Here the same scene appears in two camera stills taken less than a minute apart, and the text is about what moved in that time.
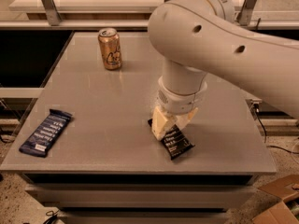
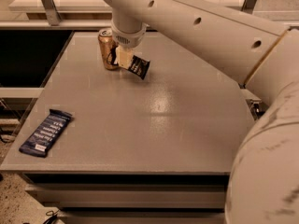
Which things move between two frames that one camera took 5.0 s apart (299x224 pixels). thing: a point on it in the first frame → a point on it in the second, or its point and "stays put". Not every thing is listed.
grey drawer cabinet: (141, 198) stays put
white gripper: (180, 103) → (129, 38)
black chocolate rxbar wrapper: (175, 141) → (139, 66)
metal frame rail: (55, 21) stays put
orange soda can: (111, 48) stays put
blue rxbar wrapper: (47, 133) stays put
